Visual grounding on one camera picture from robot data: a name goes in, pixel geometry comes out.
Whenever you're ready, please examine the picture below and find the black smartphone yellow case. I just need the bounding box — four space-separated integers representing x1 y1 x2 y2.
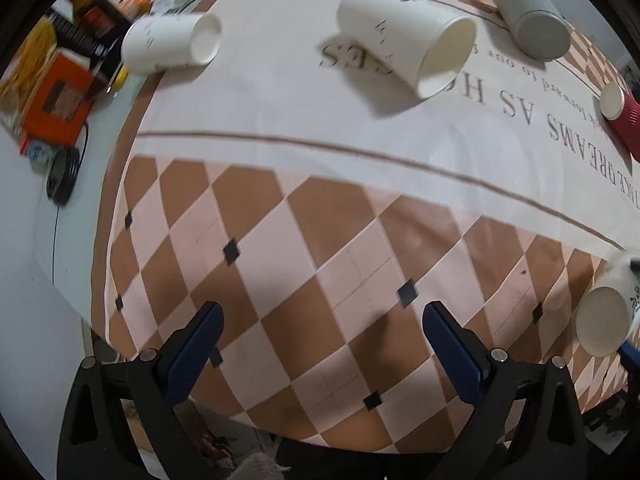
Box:
96 56 129 93

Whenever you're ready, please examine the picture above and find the yellow plastic bag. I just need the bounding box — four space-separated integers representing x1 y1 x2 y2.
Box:
1 18 56 138

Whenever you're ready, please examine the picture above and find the grey ribbed mug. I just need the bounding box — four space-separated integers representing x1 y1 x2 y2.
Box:
494 0 570 62

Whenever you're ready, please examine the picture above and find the checkered brown pink tablecloth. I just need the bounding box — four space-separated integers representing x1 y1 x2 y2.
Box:
91 0 639 453

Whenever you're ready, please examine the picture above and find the white paper cup lying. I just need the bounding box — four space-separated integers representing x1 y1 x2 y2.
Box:
336 0 477 100
122 13 222 74

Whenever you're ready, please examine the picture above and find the small blue white packet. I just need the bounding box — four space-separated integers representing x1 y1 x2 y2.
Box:
23 139 54 166

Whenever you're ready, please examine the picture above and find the black box behind bottle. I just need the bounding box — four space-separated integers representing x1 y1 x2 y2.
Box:
44 8 108 60

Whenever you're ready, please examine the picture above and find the white paper cup lying centre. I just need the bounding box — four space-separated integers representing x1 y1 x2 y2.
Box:
336 0 477 100

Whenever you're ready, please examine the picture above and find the black round lid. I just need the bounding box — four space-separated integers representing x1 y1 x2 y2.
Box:
46 146 80 206

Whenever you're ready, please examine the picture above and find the white paper cup lying left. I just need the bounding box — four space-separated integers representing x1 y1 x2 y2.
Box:
122 13 222 74

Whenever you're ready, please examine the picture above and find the orange gift box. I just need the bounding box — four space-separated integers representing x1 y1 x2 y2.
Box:
21 50 94 146

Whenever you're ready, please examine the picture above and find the white paper cup with print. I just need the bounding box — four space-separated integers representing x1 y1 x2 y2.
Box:
575 252 639 358

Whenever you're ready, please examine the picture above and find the dark wine bottle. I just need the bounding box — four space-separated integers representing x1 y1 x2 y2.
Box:
67 0 131 48

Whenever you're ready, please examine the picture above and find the red paper cup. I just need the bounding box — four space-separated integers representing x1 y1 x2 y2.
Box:
599 81 640 162

